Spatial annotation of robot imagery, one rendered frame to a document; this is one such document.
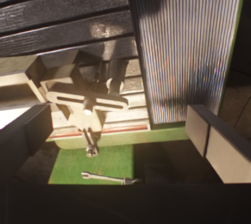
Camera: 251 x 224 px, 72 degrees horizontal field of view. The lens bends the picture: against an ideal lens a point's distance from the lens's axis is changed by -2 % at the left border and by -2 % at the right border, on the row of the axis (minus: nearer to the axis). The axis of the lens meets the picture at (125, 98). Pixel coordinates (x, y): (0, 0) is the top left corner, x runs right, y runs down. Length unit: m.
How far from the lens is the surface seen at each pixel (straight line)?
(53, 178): 1.69
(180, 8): 0.79
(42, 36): 0.82
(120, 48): 0.76
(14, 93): 0.80
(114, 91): 0.63
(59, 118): 0.73
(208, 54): 0.90
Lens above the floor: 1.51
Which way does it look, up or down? 48 degrees down
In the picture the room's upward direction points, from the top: 177 degrees counter-clockwise
